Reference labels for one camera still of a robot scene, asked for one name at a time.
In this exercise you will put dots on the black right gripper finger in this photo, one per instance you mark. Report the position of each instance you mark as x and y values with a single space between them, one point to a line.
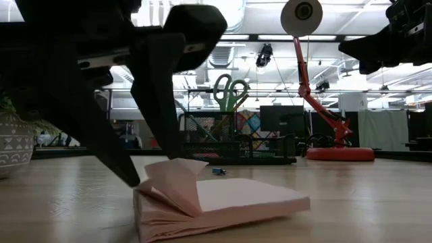
378 49

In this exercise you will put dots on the red desk lamp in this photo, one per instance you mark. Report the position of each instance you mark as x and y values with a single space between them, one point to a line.
337 154

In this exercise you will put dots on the teal pencil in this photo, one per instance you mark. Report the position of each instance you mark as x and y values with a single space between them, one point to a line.
202 128

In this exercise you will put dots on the colourful patterned panel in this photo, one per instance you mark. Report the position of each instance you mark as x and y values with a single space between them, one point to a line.
251 123

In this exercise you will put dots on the pink sticky note pad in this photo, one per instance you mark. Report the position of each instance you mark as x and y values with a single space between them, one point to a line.
243 195

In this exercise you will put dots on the black monitor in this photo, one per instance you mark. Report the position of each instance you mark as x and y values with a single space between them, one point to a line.
280 118

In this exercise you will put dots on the black mesh desk organizer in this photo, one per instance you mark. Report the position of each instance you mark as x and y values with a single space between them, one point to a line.
236 152

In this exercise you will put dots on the black hanging camera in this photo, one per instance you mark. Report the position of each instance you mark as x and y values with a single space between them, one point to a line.
264 55

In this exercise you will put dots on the small blue binder clip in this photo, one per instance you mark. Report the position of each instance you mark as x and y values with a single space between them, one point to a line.
218 171

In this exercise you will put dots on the yellow pencil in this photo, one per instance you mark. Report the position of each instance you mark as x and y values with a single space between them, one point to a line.
219 124

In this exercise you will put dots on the pale green curtain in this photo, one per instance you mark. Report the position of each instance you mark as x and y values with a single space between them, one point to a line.
383 130

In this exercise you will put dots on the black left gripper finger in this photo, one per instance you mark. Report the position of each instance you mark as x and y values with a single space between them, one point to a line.
157 87
74 111

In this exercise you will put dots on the green succulent in patterned pot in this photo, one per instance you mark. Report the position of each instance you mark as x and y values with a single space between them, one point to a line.
15 145

